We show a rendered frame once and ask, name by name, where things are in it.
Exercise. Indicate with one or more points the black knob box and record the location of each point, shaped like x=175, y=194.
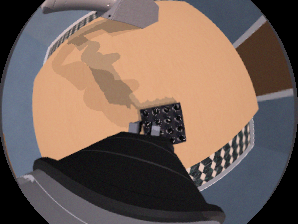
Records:
x=171, y=113

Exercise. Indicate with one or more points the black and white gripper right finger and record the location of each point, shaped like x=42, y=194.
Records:
x=154, y=130

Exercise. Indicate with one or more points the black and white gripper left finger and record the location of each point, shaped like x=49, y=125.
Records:
x=136, y=126

